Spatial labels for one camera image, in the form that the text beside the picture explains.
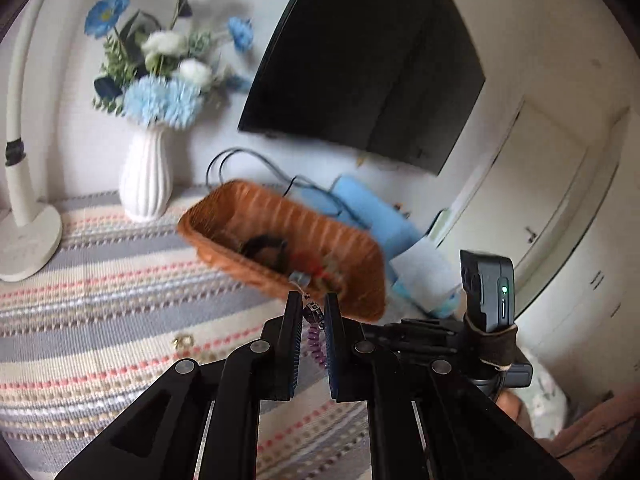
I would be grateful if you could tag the small gold clasp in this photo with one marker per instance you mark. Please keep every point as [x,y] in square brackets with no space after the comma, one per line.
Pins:
[182,342]

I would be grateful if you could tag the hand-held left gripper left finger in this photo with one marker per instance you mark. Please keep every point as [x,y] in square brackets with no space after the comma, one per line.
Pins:
[295,355]

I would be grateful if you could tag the white door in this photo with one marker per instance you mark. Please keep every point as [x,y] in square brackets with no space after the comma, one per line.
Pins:
[540,175]

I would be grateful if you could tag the blue cloth pile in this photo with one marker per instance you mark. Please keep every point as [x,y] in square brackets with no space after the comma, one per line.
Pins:
[370,210]

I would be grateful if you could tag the black flat screen television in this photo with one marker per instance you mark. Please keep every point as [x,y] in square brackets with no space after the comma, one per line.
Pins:
[360,60]

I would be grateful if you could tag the white desk lamp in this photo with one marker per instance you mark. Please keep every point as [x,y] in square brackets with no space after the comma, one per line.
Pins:
[20,240]

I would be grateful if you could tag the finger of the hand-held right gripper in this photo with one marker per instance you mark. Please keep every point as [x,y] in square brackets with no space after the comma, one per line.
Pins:
[420,335]

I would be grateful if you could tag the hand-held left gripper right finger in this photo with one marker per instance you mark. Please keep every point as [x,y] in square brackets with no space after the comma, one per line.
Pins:
[332,355]

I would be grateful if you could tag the blue and white flower bouquet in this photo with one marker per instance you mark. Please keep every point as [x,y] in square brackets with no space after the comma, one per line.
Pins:
[160,95]

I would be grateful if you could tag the person's right forearm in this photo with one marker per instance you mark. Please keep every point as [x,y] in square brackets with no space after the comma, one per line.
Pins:
[512,410]

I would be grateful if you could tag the striped woven table mat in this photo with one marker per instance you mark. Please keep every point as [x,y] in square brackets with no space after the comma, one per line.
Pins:
[110,300]

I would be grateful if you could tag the white paper sheet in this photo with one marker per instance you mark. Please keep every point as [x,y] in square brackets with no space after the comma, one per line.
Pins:
[425,270]

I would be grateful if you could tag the white ribbed vase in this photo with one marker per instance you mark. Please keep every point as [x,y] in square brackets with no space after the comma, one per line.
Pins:
[145,180]

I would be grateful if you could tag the brown wooden furniture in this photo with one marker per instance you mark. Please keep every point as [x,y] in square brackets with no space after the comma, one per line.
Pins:
[595,430]

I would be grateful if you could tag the silver pendant with white stone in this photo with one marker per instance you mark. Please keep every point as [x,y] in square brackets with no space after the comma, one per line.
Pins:
[299,277]

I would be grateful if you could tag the brown wicker basket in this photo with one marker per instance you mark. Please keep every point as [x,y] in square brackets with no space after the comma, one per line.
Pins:
[280,220]

